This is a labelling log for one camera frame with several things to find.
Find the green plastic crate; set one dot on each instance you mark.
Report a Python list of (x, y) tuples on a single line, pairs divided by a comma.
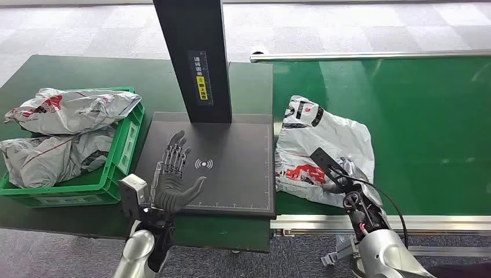
[(126, 153)]

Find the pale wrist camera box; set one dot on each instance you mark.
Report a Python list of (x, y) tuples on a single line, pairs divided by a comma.
[(132, 192), (341, 251)]

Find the dark green table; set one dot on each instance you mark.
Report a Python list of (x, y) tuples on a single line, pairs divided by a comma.
[(76, 73)]

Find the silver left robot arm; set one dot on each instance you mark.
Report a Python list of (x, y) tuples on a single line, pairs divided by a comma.
[(138, 245)]

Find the black scanner post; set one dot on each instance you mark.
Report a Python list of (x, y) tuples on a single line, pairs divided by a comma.
[(199, 34)]

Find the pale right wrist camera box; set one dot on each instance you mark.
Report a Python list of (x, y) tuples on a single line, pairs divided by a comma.
[(341, 251)]

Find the black yellow instruction label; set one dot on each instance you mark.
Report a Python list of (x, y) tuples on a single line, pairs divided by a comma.
[(201, 76)]

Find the green conveyor belt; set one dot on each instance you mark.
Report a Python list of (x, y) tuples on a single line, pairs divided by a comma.
[(422, 134)]

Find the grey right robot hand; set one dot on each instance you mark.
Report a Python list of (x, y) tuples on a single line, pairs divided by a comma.
[(337, 170)]

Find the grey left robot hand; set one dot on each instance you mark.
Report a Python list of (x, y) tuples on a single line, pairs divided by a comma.
[(170, 192)]

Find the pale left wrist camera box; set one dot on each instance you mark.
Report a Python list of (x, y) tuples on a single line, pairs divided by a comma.
[(132, 192)]

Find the crumpled grey package red stripe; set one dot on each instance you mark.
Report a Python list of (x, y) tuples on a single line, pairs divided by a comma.
[(46, 157)]

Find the dark grey scanner base plate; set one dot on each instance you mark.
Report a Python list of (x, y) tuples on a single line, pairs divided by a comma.
[(234, 180)]

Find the aluminium conveyor side rail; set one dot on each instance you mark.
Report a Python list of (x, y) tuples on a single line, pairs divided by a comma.
[(364, 56), (314, 223)]

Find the white package red black print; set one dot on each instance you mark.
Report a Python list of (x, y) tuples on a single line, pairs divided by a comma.
[(326, 130)]

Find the grey package with red logo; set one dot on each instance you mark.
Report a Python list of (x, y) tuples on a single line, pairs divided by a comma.
[(76, 111)]

